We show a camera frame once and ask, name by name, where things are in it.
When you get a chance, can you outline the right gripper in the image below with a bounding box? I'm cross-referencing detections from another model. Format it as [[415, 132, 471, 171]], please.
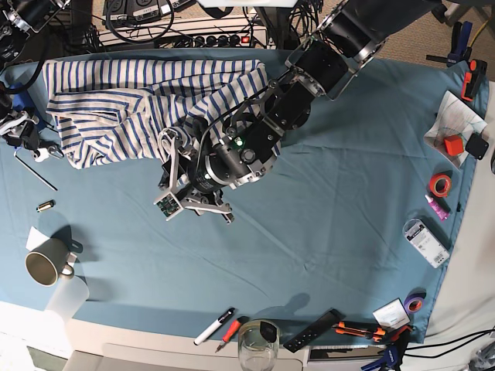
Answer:
[[1, 111, 41, 151]]

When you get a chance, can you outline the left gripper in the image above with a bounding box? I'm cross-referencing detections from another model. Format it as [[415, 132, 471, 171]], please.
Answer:
[[158, 129, 234, 224]]

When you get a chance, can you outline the blue white striped T-shirt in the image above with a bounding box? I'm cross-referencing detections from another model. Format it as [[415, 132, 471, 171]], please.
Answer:
[[43, 60, 268, 169]]

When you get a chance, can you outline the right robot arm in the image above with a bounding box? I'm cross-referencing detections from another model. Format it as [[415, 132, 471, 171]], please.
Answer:
[[1, 0, 70, 152]]

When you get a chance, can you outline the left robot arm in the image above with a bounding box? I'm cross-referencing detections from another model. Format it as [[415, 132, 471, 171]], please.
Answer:
[[155, 1, 437, 222]]

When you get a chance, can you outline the blue device with black knob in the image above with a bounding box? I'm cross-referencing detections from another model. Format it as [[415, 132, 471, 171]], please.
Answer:
[[1, 83, 46, 132]]

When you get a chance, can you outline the black allen key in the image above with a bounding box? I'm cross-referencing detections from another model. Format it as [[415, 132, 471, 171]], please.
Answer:
[[13, 151, 58, 192]]

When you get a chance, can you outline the white metal small part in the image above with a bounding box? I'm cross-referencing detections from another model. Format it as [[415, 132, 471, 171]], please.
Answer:
[[31, 141, 64, 163]]

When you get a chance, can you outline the small brass cylinder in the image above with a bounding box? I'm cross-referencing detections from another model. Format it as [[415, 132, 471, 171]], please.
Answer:
[[36, 200, 55, 213]]

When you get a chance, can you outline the white paper note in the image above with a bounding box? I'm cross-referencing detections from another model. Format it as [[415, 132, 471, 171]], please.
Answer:
[[26, 226, 50, 251]]

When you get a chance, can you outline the grey ceramic mug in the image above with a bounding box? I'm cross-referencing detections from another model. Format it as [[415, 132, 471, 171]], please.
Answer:
[[25, 238, 74, 287]]

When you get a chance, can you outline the white black marker pen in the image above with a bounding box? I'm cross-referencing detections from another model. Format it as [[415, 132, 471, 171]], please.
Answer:
[[193, 307, 236, 345]]

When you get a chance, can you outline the translucent plastic cup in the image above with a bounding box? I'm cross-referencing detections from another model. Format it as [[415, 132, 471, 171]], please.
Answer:
[[45, 276, 89, 322]]

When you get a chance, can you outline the teal table cloth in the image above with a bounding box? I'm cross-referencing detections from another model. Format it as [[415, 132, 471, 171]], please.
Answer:
[[1, 60, 476, 339]]

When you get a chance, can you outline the clear drinking glass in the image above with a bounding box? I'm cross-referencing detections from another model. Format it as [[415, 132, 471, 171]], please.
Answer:
[[237, 319, 279, 371]]

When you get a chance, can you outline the black remote control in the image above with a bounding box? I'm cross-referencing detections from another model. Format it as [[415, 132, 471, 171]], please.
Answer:
[[283, 308, 345, 353]]

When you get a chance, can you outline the orange black utility knife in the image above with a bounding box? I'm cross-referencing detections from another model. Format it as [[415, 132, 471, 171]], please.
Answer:
[[333, 321, 387, 342]]

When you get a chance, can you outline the clear plastic screw box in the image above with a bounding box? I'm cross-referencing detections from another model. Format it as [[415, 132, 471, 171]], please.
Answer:
[[402, 218, 450, 268]]

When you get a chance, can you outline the white card box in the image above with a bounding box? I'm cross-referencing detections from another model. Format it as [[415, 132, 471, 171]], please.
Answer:
[[373, 298, 410, 330]]

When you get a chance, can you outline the red tape roll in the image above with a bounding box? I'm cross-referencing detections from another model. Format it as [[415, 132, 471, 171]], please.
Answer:
[[429, 173, 452, 198]]

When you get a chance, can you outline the pink glue tube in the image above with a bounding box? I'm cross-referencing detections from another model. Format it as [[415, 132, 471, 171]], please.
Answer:
[[425, 194, 450, 221]]

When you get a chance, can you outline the purple tape roll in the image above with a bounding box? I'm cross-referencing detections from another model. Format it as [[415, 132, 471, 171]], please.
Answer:
[[404, 292, 426, 314]]

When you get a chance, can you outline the red cube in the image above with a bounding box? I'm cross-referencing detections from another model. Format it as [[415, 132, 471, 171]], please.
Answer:
[[443, 134, 464, 157]]

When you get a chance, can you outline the white printed paper sheet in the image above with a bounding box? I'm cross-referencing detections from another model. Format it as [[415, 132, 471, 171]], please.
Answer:
[[423, 91, 487, 169]]

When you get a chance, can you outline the blue black spring clamp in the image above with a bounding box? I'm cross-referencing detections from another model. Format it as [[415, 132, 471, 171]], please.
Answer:
[[360, 325, 415, 371]]

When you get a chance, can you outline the blue black bar clamp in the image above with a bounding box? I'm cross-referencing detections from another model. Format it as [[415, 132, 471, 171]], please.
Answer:
[[425, 21, 473, 67]]

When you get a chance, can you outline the black orange clamp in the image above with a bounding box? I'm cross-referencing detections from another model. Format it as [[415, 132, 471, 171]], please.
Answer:
[[461, 60, 487, 102]]

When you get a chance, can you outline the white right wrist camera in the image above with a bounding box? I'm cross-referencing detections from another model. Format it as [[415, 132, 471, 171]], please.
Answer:
[[0, 111, 39, 136]]

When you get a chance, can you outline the red handled screwdriver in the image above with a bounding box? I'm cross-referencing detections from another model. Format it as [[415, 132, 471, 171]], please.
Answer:
[[215, 316, 249, 352]]

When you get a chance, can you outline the black square mount plate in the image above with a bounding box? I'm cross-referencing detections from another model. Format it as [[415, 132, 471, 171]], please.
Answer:
[[465, 133, 489, 160]]

